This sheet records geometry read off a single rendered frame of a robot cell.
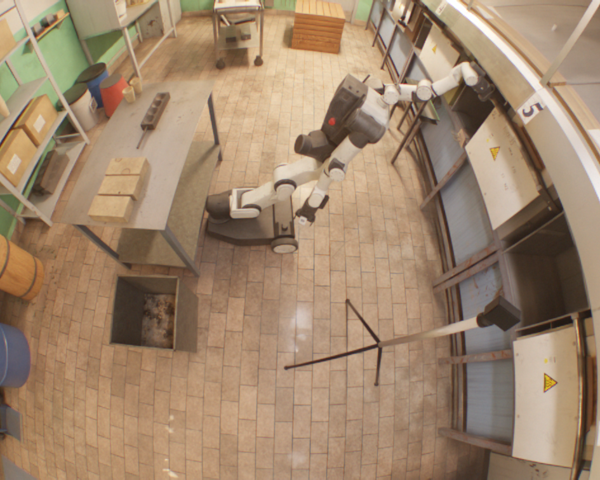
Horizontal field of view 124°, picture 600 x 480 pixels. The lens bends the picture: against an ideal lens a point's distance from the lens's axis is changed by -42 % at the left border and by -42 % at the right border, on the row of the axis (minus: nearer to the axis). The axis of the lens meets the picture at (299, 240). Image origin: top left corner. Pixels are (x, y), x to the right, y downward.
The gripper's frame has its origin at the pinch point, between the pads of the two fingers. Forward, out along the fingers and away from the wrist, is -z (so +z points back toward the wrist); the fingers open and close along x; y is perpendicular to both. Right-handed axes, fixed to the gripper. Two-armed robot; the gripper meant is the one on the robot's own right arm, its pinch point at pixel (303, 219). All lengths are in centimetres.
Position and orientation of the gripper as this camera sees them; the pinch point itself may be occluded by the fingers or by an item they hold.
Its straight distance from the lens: 172.6
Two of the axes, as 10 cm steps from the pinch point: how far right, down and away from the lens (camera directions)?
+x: 9.2, 3.8, 0.9
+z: 2.9, -4.8, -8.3
